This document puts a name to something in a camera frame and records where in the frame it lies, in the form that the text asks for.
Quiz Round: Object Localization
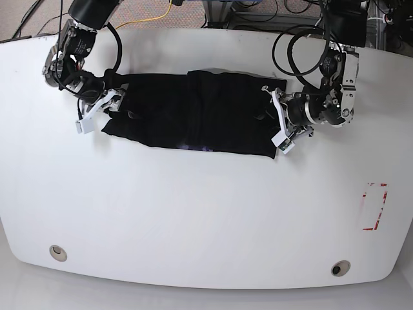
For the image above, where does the right table grommet hole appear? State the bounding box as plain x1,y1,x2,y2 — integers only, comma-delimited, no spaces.
331,260,351,277

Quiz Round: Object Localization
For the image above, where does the yellow cable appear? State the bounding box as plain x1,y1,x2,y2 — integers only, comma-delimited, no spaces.
115,0,172,30

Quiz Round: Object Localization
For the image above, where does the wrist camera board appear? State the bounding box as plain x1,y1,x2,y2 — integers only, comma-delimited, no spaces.
76,118,94,134
271,131,295,154

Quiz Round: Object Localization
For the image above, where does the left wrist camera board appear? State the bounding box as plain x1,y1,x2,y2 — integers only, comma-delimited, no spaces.
271,131,295,154

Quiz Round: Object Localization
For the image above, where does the left table grommet hole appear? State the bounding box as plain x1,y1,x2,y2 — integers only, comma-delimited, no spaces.
49,245,68,262

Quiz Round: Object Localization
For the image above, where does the black t-shirt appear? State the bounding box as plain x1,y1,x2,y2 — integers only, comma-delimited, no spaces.
102,70,287,158

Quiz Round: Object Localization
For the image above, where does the table grommet hole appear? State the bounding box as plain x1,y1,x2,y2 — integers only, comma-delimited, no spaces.
49,245,68,262
331,260,351,277

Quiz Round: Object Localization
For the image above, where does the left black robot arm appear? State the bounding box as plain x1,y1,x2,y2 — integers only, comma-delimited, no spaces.
262,1,369,153

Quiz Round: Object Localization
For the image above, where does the black floor cable left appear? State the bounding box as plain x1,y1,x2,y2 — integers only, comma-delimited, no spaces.
12,0,72,38

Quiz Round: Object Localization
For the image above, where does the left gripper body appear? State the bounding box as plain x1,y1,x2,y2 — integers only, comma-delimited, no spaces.
261,85,314,142

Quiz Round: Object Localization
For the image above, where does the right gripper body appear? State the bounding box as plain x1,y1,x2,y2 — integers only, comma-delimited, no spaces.
82,88,126,119

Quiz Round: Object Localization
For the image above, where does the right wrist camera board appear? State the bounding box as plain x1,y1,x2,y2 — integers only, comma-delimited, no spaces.
76,118,94,134

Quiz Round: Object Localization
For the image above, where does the red tape rectangle marker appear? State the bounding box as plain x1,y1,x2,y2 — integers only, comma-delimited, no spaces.
359,183,388,231

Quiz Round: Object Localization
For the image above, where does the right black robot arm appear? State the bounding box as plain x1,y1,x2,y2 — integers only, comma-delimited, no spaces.
43,1,126,125

